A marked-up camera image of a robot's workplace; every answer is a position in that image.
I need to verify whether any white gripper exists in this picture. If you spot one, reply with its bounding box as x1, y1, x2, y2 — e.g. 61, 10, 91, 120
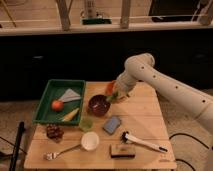
114, 72, 137, 103

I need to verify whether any green pepper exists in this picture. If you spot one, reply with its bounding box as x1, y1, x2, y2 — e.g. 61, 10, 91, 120
106, 93, 118, 103

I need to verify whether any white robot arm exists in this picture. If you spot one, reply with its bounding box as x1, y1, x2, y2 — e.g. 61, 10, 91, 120
113, 53, 213, 171

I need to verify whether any orange bowl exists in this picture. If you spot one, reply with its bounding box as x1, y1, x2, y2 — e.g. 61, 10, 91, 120
105, 80, 115, 96

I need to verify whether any purple bowl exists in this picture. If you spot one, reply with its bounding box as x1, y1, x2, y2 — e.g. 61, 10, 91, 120
88, 94, 110, 117

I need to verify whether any blue sponge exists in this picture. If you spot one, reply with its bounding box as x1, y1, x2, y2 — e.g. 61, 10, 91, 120
103, 116, 121, 135

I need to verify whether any small green cup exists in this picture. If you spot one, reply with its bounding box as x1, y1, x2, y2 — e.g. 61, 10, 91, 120
79, 117, 93, 132

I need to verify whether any grey cloth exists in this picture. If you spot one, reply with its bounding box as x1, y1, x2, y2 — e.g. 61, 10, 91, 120
59, 89, 81, 102

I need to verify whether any yellow corn cob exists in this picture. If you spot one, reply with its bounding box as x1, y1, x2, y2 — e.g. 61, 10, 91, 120
61, 108, 79, 122

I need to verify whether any white cup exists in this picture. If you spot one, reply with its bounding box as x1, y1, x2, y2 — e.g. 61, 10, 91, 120
81, 132, 99, 151

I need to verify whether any green plastic tray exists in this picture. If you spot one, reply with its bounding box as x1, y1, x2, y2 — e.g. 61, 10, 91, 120
33, 79, 86, 126

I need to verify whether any red tomato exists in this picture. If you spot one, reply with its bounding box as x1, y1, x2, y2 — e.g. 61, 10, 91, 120
51, 100, 64, 112

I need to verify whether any bunch of dark grapes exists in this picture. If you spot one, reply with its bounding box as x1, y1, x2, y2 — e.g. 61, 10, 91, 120
46, 124, 64, 140

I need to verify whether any green base stand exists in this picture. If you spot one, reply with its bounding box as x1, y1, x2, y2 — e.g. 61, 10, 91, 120
82, 18, 112, 25

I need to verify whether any dark monitor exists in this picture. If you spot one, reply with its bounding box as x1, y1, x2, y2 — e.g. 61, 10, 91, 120
149, 0, 200, 22

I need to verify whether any black pole stand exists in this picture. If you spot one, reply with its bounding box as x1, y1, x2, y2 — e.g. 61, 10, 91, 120
9, 121, 25, 171

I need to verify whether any white handled brush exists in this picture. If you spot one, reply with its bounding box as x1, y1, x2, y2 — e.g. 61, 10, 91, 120
121, 131, 167, 153

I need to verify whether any black cable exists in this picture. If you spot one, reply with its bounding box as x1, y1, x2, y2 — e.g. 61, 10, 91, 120
168, 132, 213, 151

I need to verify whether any wooden post middle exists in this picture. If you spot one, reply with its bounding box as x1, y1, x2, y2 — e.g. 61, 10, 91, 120
120, 0, 131, 29

